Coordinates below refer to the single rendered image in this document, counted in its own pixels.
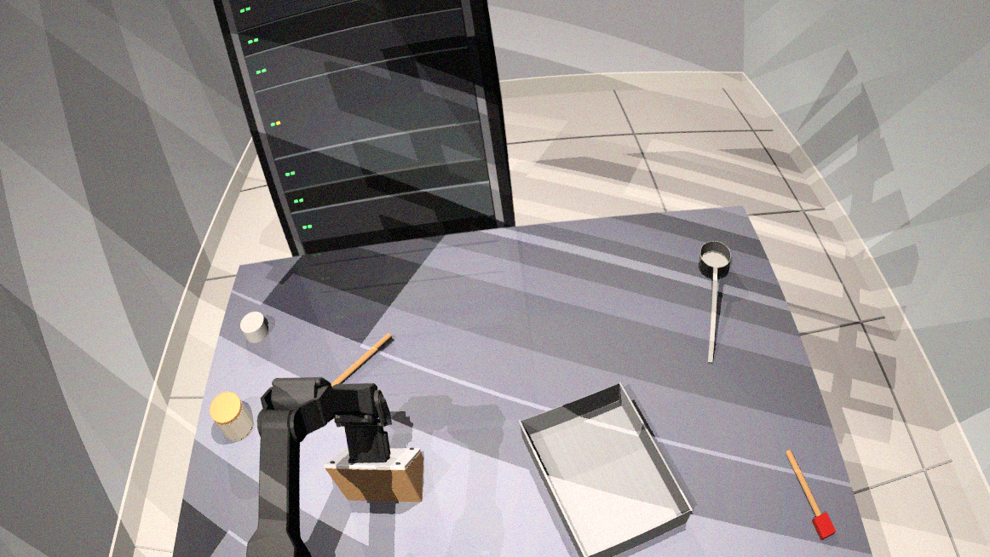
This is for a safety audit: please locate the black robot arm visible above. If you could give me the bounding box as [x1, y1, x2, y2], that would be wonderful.
[246, 377, 392, 557]

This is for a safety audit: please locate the grey cylindrical jar with orange lid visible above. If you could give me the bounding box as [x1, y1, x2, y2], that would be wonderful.
[210, 392, 254, 441]

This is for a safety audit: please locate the white cylinder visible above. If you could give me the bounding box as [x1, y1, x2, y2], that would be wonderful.
[240, 312, 268, 343]

